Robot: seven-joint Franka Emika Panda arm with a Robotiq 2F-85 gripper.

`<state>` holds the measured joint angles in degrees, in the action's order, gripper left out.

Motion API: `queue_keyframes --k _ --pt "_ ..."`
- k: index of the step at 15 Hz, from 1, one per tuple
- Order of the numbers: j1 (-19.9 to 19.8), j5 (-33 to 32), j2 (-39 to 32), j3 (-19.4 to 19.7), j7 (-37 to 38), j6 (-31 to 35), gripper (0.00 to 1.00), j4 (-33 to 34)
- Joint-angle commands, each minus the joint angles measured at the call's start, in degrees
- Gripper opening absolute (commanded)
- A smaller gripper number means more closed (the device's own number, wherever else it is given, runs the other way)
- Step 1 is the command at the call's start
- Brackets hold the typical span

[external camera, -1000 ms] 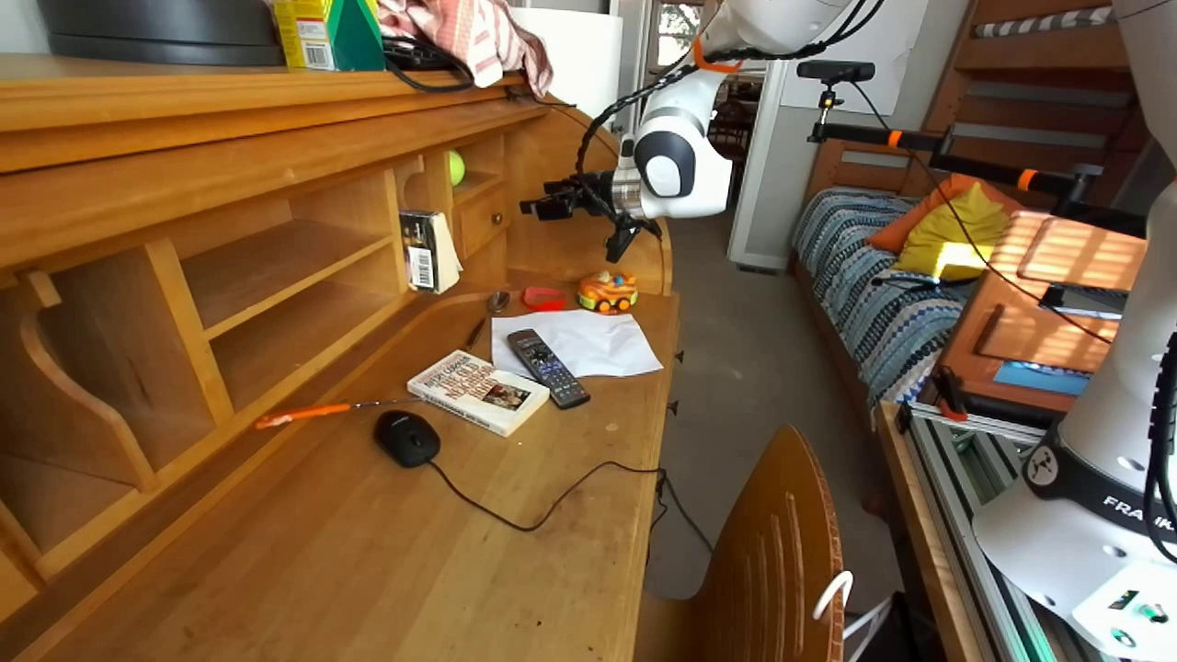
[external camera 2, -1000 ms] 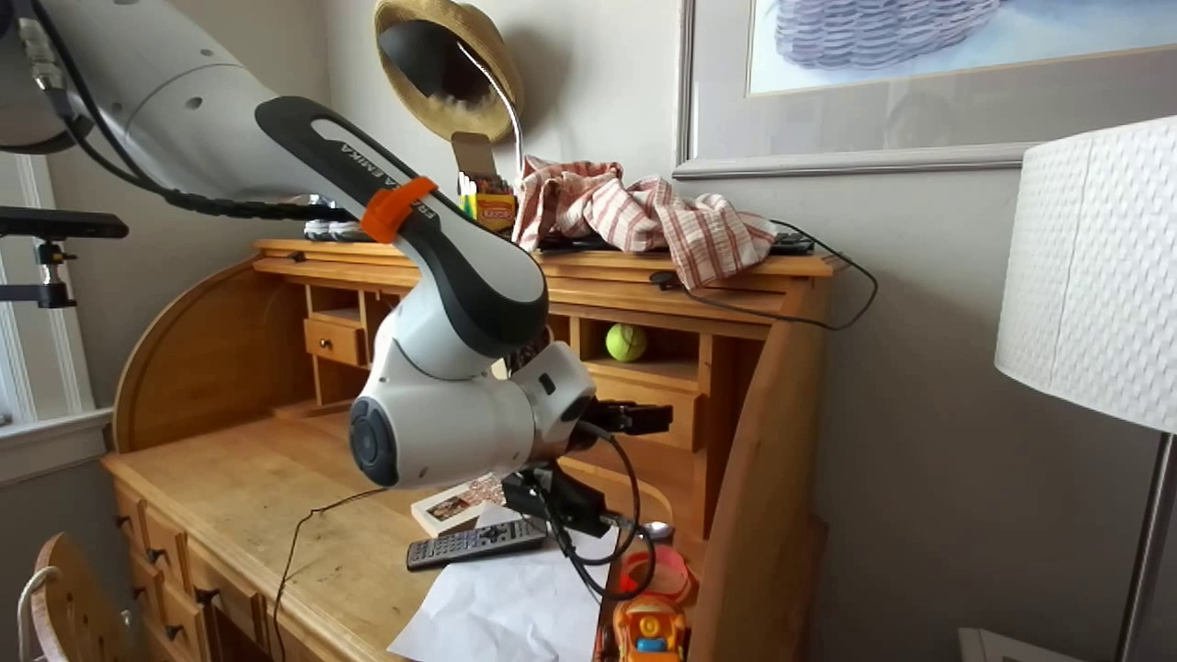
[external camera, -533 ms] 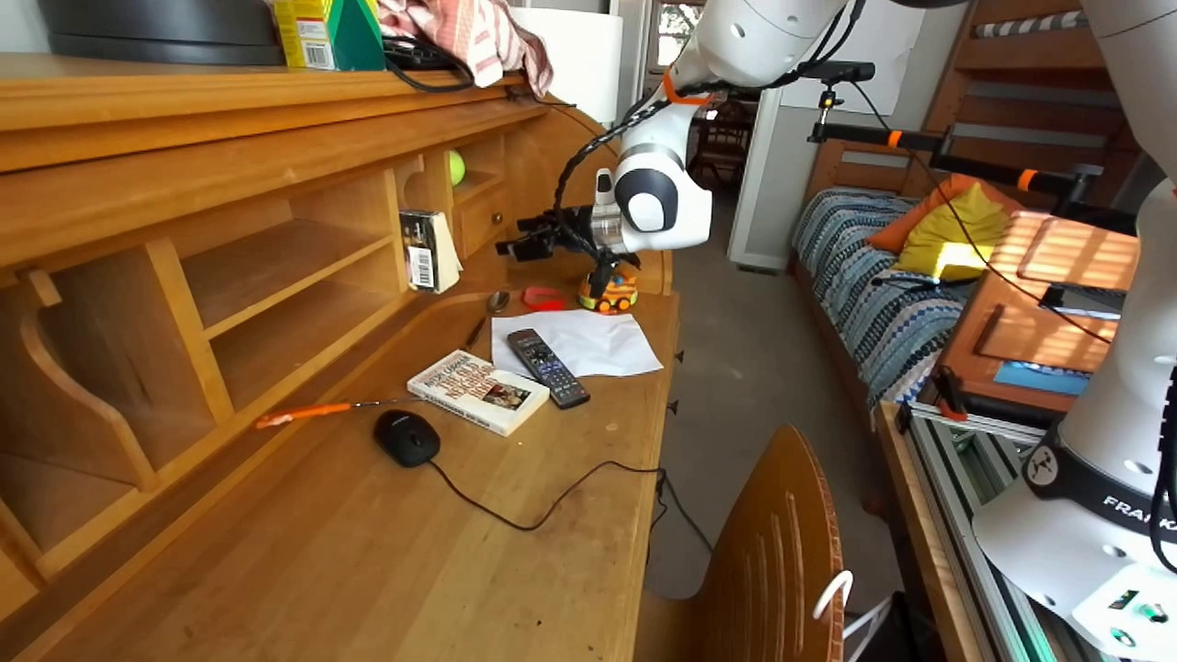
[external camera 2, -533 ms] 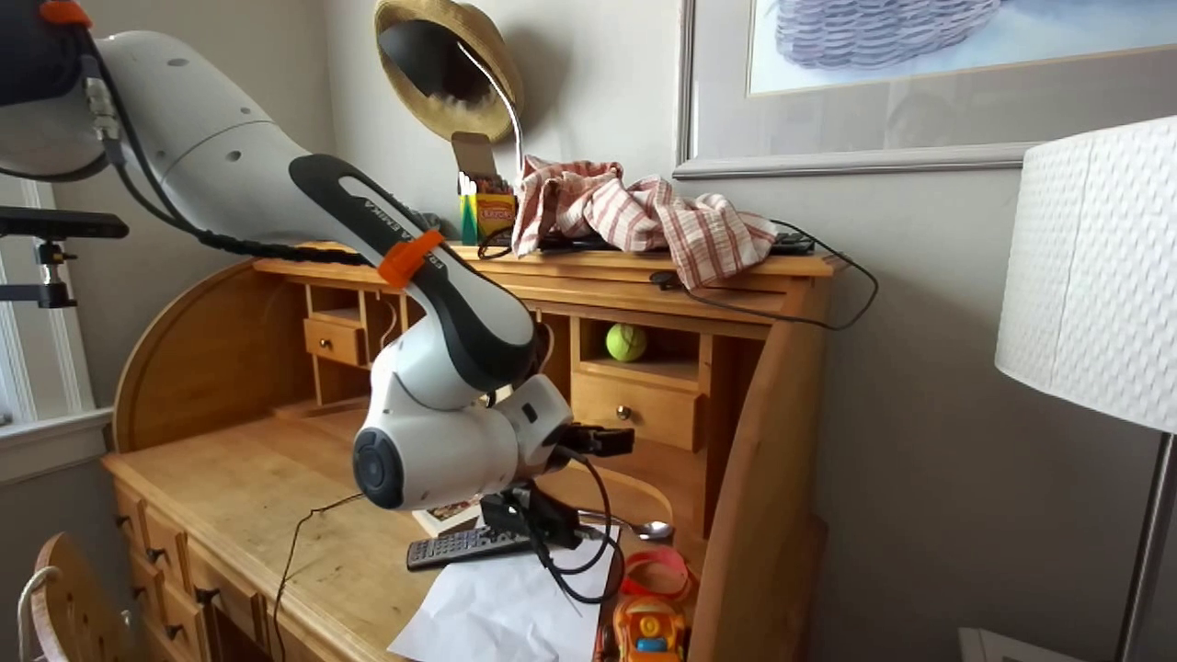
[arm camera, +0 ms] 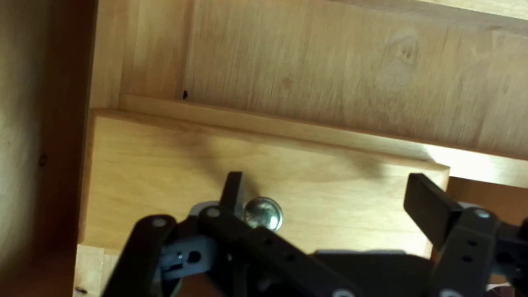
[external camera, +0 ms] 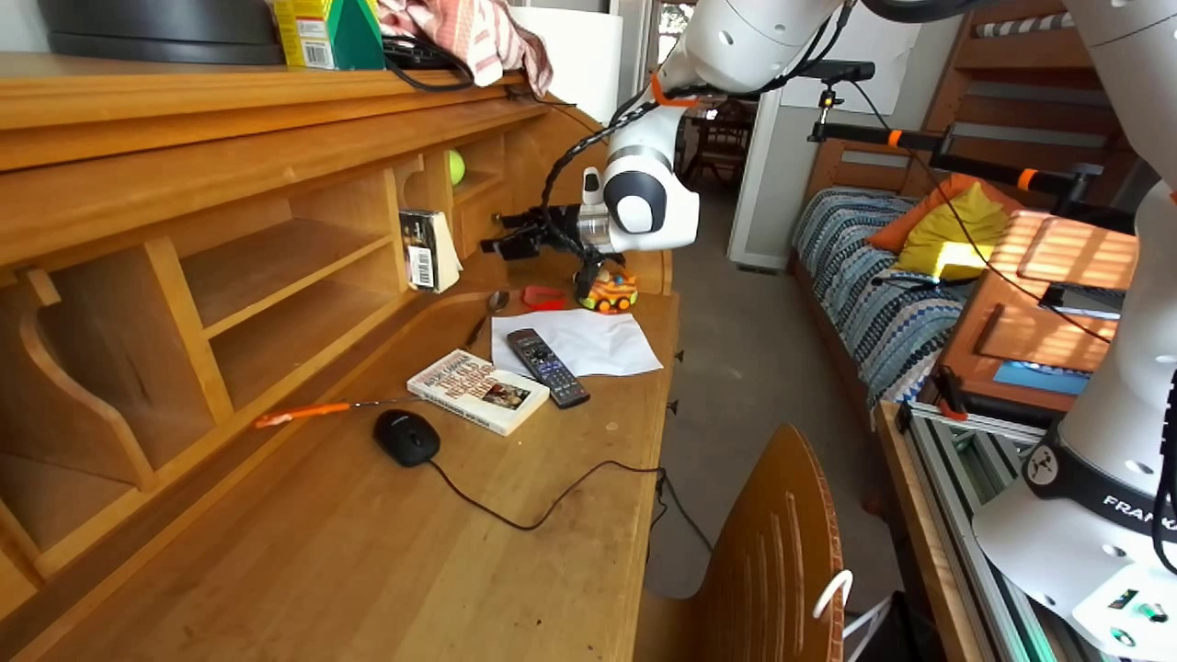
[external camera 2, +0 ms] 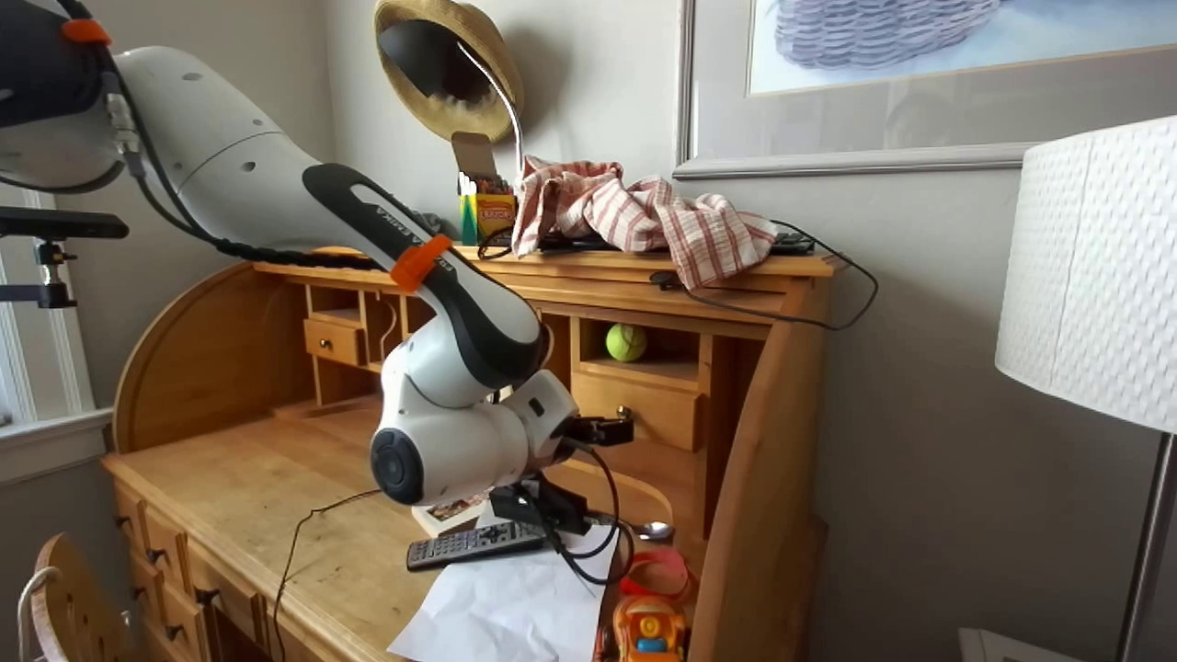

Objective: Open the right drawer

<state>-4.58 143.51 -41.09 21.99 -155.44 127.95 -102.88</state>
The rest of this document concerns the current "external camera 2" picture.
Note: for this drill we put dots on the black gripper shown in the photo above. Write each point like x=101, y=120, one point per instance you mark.
x=581, y=433

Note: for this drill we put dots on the small drawer with metal knob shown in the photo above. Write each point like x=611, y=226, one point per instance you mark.
x=667, y=408

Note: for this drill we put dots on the small drawer with dark knob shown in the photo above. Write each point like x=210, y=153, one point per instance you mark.
x=331, y=341

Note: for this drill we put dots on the wide wooden desk drawer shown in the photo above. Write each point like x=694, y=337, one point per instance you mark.
x=225, y=595

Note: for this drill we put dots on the narrow wooden desk drawer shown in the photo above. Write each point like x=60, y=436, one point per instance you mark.
x=129, y=517
x=166, y=546

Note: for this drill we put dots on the yellow tennis ball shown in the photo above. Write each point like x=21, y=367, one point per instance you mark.
x=628, y=344

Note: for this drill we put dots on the metal spoon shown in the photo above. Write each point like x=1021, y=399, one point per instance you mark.
x=661, y=533

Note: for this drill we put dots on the grey remote control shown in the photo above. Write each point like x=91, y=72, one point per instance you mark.
x=453, y=551

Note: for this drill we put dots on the orange yellow toy car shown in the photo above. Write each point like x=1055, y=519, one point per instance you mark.
x=650, y=632

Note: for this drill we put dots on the red white striped cloth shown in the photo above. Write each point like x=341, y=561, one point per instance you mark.
x=662, y=221

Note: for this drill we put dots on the white paper sheet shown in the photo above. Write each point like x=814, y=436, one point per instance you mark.
x=503, y=611

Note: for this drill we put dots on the green yellow carton box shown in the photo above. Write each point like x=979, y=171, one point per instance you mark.
x=492, y=216

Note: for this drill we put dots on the small black device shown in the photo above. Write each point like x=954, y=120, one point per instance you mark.
x=791, y=246

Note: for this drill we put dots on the straw hat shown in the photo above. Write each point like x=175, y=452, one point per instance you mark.
x=492, y=77

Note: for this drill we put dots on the wooden roll-top desk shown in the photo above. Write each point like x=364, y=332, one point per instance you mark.
x=223, y=490

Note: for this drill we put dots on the white textured lamp shade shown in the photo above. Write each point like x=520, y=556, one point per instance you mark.
x=1090, y=272

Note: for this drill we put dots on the wooden chair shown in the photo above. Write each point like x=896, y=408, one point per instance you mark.
x=75, y=601

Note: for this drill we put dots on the black tripod stand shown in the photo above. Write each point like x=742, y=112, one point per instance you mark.
x=60, y=221

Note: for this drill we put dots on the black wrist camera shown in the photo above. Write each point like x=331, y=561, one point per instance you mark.
x=538, y=503

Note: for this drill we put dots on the framed wall picture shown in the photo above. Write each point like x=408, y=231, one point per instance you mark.
x=921, y=124

